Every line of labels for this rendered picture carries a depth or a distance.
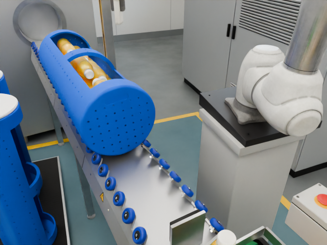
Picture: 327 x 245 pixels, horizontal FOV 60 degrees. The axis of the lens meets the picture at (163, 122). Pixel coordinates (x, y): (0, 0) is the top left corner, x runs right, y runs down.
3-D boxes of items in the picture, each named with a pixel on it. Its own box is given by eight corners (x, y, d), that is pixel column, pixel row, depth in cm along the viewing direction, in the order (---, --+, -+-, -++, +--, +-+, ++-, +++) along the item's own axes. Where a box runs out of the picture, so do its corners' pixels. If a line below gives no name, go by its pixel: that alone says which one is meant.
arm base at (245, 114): (258, 93, 130) (261, 82, 127) (282, 120, 113) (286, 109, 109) (220, 96, 127) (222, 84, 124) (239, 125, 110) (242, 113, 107)
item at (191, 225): (197, 236, 80) (200, 205, 73) (202, 243, 78) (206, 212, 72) (166, 252, 76) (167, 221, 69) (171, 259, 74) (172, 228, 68)
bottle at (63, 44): (72, 44, 162) (81, 53, 149) (63, 53, 162) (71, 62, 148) (63, 35, 158) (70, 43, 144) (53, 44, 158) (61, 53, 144)
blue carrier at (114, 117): (93, 71, 179) (83, 25, 163) (158, 141, 114) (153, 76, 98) (46, 82, 168) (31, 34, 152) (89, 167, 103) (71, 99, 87)
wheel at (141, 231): (137, 226, 79) (131, 226, 78) (148, 226, 76) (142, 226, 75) (135, 244, 78) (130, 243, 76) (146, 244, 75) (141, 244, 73)
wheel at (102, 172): (99, 173, 101) (95, 172, 100) (105, 162, 101) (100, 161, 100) (104, 179, 98) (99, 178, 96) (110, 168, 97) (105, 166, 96)
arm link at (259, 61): (264, 87, 123) (277, 38, 110) (285, 111, 108) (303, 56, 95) (228, 90, 120) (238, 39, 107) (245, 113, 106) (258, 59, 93)
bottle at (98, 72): (87, 76, 143) (99, 90, 129) (80, 64, 139) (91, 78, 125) (99, 69, 145) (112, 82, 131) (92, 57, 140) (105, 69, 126)
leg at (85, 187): (94, 211, 204) (81, 140, 171) (96, 217, 200) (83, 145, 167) (86, 215, 202) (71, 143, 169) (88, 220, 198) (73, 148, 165)
